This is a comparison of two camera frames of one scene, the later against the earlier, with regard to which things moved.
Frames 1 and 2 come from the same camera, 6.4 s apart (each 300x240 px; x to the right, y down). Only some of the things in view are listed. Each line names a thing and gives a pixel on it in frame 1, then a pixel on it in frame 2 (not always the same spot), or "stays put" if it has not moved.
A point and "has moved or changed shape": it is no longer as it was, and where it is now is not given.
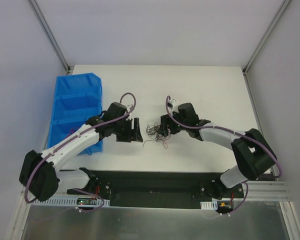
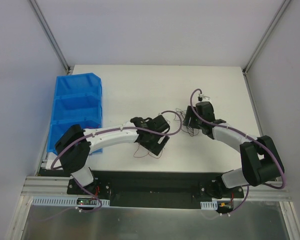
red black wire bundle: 152,130 has moved or changed shape
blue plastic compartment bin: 77,97 stays put
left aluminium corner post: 50,36 stays put
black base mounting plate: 157,189 stays put
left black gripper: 128,130 to 161,144
